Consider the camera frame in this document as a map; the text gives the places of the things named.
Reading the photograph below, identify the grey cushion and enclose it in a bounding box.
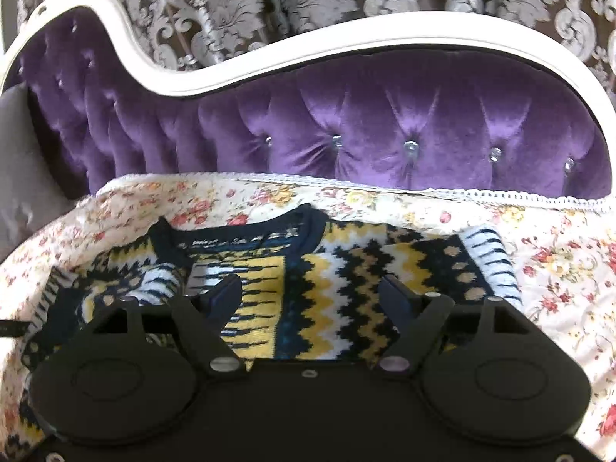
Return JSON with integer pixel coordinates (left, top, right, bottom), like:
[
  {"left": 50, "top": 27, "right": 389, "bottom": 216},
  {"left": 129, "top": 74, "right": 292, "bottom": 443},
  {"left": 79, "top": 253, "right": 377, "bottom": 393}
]
[{"left": 0, "top": 84, "right": 94, "bottom": 261}]

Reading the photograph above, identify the floral quilted blanket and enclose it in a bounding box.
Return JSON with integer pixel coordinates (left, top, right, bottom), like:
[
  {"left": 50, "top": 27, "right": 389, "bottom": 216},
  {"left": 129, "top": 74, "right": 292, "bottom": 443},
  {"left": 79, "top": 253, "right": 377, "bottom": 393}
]
[{"left": 0, "top": 173, "right": 616, "bottom": 462}]

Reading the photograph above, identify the purple tufted sofa white frame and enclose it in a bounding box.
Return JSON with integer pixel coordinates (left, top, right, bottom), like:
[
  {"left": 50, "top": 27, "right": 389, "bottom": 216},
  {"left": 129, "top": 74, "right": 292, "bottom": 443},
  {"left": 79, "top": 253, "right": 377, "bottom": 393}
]
[{"left": 0, "top": 0, "right": 616, "bottom": 213}]

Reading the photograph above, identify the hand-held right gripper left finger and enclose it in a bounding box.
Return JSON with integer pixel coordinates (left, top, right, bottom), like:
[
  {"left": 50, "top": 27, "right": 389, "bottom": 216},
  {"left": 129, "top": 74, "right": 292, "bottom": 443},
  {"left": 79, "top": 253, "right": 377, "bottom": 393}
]
[{"left": 90, "top": 273, "right": 251, "bottom": 379}]

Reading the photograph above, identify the brown silver damask curtain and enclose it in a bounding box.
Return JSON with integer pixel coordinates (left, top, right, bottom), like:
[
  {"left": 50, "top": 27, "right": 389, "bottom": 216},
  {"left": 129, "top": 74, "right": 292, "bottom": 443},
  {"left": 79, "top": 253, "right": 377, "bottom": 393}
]
[{"left": 17, "top": 0, "right": 616, "bottom": 87}]

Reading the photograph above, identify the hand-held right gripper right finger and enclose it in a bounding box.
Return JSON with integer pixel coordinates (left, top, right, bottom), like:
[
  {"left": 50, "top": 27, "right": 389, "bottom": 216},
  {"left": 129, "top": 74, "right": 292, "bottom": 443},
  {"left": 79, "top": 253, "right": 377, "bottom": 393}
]
[{"left": 377, "top": 274, "right": 531, "bottom": 378}]

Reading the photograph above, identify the yellow black patterned knit sweater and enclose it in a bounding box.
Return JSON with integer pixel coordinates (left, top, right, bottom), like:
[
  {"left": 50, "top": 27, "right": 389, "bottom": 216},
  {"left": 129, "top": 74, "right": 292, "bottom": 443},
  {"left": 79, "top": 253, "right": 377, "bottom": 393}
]
[{"left": 19, "top": 203, "right": 524, "bottom": 448}]

